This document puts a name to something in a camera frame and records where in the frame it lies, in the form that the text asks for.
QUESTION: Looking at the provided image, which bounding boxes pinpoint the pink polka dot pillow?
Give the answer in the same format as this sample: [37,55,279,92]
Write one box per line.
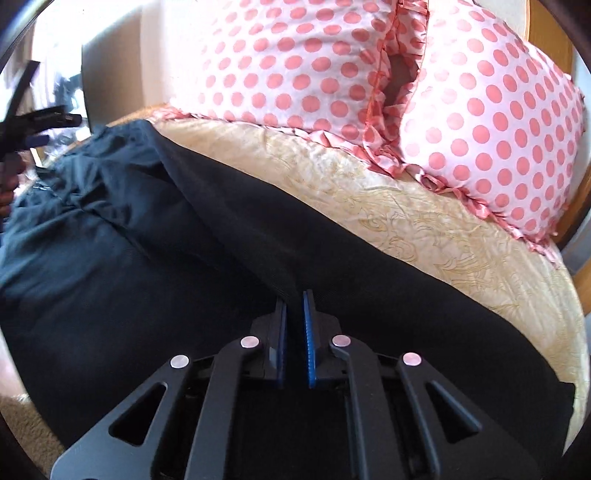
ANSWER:
[168,0,430,146]
[365,0,587,254]

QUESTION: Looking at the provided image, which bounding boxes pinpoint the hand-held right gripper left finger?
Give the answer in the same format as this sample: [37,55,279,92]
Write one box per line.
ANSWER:
[50,298,289,480]

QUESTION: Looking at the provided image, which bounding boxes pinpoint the black pants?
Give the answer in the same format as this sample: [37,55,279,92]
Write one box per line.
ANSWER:
[0,119,575,480]

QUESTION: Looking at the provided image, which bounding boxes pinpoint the person's left hand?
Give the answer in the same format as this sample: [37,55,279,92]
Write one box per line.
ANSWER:
[0,159,21,217]

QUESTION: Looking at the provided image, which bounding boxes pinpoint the wooden door frame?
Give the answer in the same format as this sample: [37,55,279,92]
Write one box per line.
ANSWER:
[524,0,575,78]

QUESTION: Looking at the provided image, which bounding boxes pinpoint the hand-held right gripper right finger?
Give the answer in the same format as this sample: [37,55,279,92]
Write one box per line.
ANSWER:
[302,290,543,480]

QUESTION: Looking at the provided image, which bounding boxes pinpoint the yellow patterned bedspread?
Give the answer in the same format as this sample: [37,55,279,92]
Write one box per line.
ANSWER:
[106,106,589,462]

